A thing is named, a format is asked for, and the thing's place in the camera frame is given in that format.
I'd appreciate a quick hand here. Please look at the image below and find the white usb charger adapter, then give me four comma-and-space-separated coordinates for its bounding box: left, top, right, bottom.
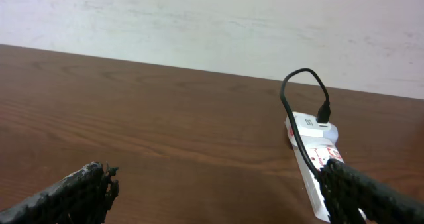
294, 113, 332, 137

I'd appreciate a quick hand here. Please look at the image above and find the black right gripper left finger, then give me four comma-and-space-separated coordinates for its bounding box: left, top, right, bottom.
1, 162, 119, 224

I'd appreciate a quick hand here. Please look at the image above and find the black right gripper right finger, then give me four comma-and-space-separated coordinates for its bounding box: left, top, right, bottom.
318, 159, 423, 224

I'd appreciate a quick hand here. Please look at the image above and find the black charger cable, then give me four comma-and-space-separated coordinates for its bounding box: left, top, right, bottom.
279, 68, 332, 180

